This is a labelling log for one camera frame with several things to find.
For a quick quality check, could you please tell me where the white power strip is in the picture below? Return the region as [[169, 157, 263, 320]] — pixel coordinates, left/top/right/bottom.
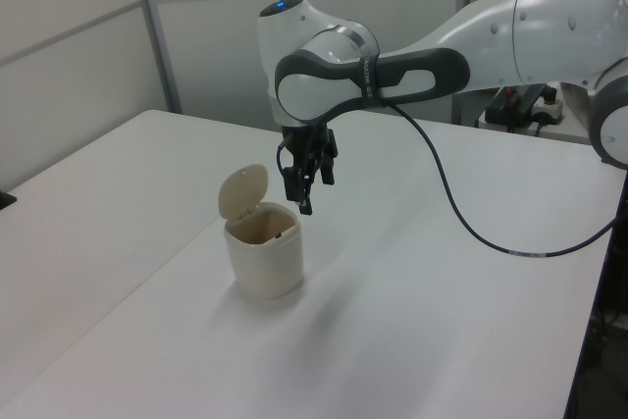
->
[[531, 87, 564, 127]]

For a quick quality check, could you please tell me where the small white trash can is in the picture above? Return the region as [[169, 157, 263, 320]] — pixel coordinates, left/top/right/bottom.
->
[[216, 162, 304, 300]]

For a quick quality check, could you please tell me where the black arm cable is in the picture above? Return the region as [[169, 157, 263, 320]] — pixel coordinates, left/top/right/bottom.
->
[[381, 100, 617, 259]]

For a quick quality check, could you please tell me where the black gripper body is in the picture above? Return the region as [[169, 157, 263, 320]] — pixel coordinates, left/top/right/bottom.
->
[[281, 123, 340, 171]]

